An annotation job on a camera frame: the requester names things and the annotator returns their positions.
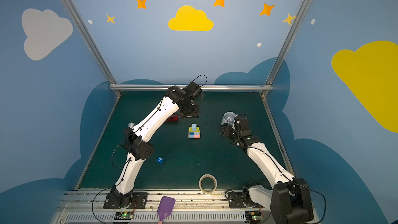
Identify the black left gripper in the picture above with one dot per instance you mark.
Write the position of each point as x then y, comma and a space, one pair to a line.
189, 111

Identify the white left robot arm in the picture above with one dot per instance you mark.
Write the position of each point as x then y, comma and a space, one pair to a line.
137, 139

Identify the left side frame rail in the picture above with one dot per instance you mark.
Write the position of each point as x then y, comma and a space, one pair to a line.
95, 118

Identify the blue number seven cube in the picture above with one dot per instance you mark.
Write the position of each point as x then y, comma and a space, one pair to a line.
160, 160

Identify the roll of tape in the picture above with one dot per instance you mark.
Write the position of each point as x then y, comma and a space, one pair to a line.
208, 184

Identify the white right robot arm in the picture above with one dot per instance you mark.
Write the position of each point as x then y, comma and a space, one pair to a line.
289, 199

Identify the aluminium corner post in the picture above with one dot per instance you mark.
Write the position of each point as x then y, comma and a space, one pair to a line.
83, 30
294, 27

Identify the front aluminium rail bed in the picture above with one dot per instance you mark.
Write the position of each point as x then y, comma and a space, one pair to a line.
85, 206

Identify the aluminium back frame rail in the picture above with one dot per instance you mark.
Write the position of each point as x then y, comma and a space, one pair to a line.
133, 87

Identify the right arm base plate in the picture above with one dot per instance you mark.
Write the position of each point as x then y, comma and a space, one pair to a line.
236, 200

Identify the aluminium right corner post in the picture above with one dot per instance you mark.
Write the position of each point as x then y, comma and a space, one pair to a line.
294, 27

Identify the right side frame rail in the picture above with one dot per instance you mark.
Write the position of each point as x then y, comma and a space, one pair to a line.
277, 136

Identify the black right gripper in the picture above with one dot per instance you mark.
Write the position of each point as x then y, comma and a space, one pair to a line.
230, 127

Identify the lime green wooden block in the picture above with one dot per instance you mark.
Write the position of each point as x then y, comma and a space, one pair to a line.
190, 130

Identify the aluminium left corner post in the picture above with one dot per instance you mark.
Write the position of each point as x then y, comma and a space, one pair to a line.
83, 30

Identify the purple plastic scoop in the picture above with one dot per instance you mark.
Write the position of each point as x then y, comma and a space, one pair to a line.
165, 208

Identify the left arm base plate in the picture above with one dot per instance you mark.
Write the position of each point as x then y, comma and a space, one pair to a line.
138, 199

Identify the translucent plastic mug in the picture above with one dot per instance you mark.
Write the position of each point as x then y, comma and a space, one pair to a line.
228, 118

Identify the silver spray bottle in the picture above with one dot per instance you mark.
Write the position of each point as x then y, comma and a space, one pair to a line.
131, 125

